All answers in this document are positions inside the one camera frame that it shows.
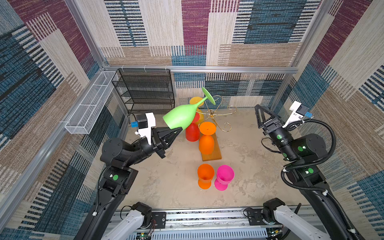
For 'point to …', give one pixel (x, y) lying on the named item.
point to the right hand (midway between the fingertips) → (256, 109)
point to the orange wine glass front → (206, 139)
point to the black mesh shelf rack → (145, 90)
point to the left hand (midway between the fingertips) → (181, 127)
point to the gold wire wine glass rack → (213, 114)
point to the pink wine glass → (225, 174)
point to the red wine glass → (192, 131)
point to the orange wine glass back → (205, 173)
